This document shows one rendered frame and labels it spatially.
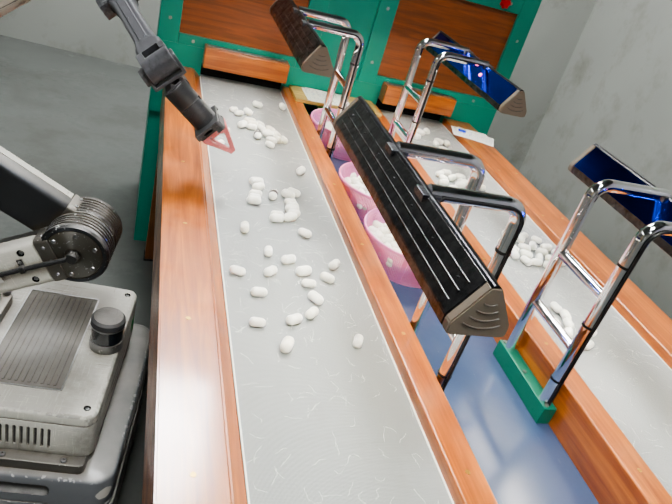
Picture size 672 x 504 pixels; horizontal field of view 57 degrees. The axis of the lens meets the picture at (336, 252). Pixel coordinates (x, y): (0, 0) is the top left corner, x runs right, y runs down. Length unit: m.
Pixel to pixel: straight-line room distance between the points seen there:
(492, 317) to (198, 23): 1.79
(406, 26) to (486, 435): 1.65
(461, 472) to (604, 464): 0.31
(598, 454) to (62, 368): 1.03
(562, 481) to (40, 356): 1.03
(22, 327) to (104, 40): 3.50
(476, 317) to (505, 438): 0.53
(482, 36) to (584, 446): 1.74
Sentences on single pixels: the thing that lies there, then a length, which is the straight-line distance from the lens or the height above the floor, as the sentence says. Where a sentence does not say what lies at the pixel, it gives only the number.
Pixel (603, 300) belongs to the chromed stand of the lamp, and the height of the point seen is 0.96.
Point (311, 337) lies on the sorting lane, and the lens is 1.13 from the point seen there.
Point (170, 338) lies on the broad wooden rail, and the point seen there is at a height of 0.76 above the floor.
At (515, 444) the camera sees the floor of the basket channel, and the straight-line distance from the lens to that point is 1.22.
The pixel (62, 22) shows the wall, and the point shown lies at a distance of 4.84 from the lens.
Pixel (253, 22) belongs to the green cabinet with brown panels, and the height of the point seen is 0.96.
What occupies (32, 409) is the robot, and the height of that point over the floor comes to 0.47.
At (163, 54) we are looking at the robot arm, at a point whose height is 1.05.
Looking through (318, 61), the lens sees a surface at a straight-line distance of 1.56.
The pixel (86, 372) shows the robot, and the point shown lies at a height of 0.47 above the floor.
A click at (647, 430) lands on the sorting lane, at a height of 0.74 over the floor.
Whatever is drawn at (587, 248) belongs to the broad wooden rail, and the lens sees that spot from 1.90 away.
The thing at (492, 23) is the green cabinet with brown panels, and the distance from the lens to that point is 2.58.
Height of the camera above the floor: 1.43
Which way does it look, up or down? 29 degrees down
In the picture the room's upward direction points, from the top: 17 degrees clockwise
